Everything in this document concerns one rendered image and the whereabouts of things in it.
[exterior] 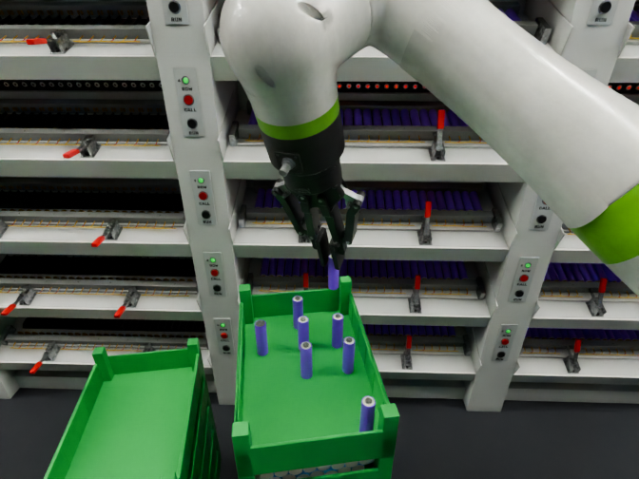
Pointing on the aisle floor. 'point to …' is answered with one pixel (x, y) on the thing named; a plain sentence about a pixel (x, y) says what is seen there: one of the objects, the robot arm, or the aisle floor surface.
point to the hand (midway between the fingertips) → (330, 249)
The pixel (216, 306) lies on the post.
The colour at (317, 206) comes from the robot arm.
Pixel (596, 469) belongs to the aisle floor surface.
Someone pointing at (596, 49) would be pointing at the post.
